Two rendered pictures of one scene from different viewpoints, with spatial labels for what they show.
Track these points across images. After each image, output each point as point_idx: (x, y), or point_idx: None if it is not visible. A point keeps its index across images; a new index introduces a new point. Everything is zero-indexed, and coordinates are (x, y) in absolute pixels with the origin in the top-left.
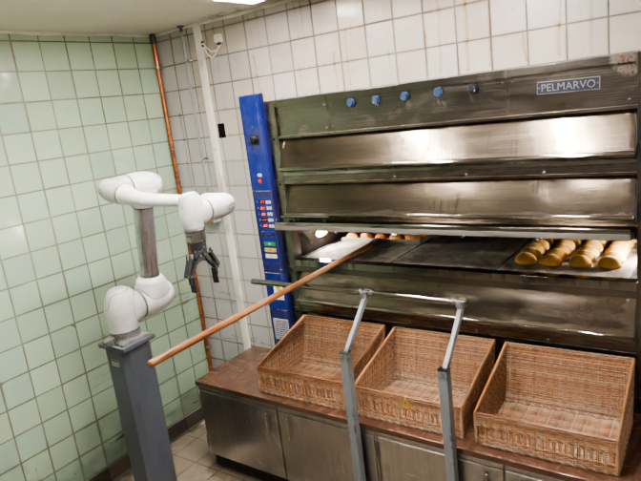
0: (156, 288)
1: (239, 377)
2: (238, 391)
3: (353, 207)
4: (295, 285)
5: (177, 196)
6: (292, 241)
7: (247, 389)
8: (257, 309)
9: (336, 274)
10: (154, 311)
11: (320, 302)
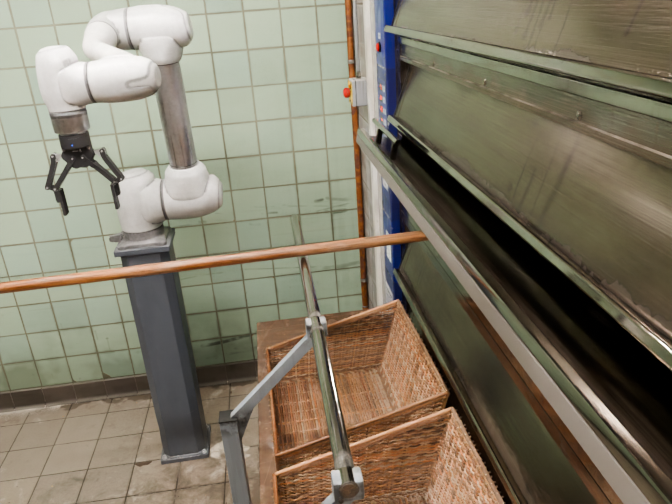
0: (178, 186)
1: (292, 347)
2: (257, 368)
3: (439, 135)
4: (266, 255)
5: (110, 51)
6: None
7: (267, 371)
8: (155, 274)
9: None
10: (177, 216)
11: (405, 292)
